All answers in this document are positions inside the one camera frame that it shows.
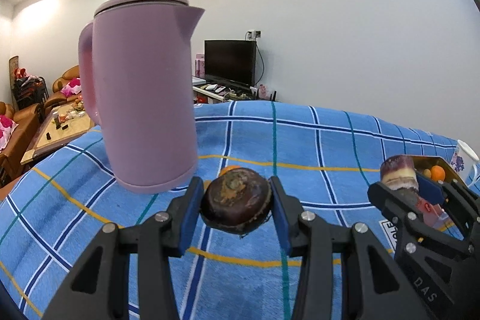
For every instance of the purple sweet potato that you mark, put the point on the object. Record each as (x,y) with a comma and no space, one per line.
(399,175)

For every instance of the small orange near kettle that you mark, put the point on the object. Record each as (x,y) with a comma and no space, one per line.
(227,169)

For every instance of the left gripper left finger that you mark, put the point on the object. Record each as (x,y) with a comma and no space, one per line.
(97,285)

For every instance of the pink electric kettle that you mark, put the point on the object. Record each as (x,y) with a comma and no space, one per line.
(136,82)

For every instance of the pink metal tin tray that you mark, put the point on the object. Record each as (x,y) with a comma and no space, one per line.
(433,215)

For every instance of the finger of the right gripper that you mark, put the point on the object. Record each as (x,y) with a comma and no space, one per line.
(454,198)
(397,209)

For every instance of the white floral mug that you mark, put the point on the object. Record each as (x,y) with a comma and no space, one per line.
(465,162)

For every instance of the white tv stand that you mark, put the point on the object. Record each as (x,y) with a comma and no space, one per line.
(211,92)

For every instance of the orange leather armchair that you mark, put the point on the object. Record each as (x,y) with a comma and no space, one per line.
(64,90)

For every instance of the wooden coffee table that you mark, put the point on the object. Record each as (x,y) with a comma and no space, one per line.
(63,125)

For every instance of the brown leather sofa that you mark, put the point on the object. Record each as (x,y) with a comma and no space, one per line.
(28,121)

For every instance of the black television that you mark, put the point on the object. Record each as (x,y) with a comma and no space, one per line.
(233,60)

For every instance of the small yellow-green fruit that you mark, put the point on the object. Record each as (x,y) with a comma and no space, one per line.
(427,173)

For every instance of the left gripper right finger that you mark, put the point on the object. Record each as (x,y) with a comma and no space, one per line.
(373,285)

